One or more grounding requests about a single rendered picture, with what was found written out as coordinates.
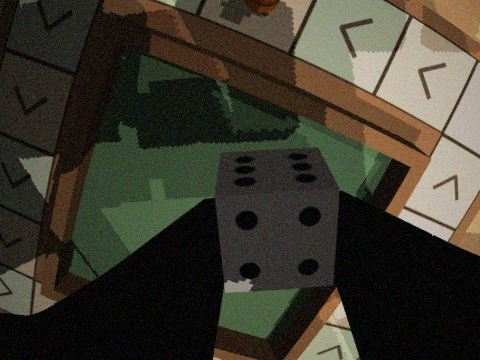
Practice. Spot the brown game pawn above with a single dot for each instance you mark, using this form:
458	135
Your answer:
262	6

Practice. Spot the dark grey die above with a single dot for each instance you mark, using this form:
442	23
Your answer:
277	219

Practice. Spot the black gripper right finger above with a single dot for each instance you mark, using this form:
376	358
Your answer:
408	295

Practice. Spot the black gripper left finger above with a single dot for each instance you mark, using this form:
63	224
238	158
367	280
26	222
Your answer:
161	303

